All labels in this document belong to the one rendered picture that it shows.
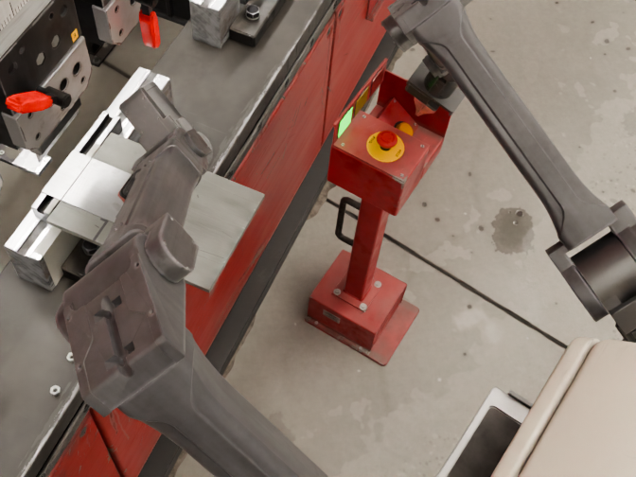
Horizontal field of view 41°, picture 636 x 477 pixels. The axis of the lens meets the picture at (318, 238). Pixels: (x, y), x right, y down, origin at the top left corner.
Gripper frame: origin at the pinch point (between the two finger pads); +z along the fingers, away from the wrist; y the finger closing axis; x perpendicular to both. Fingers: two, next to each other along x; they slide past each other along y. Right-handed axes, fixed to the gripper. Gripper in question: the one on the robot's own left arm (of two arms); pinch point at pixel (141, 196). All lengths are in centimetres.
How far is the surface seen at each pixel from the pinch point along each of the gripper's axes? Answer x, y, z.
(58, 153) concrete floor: -14, -56, 125
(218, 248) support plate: 12.6, 2.1, -5.2
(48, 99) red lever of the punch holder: -16.9, 7.1, -21.0
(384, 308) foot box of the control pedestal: 73, -45, 62
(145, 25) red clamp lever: -13.8, -15.0, -13.0
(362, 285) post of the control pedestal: 63, -44, 58
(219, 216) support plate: 10.6, -2.8, -4.0
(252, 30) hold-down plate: 1.2, -47.0, 12.7
